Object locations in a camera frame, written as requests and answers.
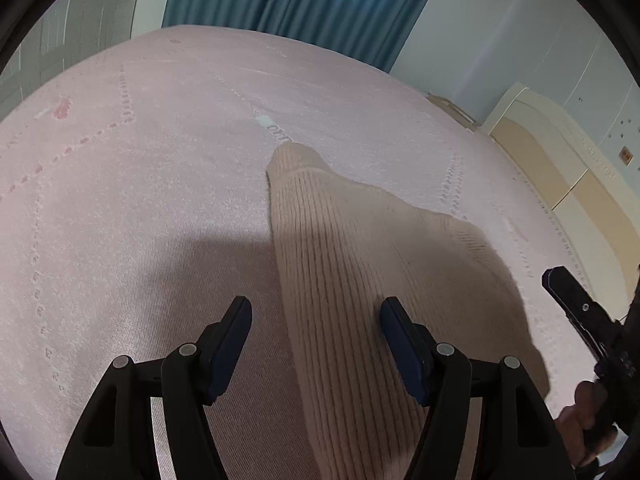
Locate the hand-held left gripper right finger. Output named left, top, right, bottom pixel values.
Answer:
left=379, top=297, right=577, bottom=480

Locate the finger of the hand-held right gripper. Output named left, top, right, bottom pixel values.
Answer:
left=541, top=266, right=617, bottom=358

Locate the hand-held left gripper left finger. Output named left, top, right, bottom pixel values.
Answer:
left=55, top=296, right=253, bottom=480

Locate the beige ribbed knit sweater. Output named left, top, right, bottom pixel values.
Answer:
left=265, top=142, right=552, bottom=480

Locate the person's right hand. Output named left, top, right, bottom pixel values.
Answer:
left=555, top=380, right=620, bottom=470

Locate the cream bed headboard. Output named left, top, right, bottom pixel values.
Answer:
left=487, top=84, right=640, bottom=306

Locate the pink patterned bed cover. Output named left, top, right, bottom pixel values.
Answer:
left=0, top=25, right=640, bottom=480

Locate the pale panelled wardrobe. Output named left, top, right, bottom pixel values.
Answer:
left=0, top=0, right=177, bottom=122

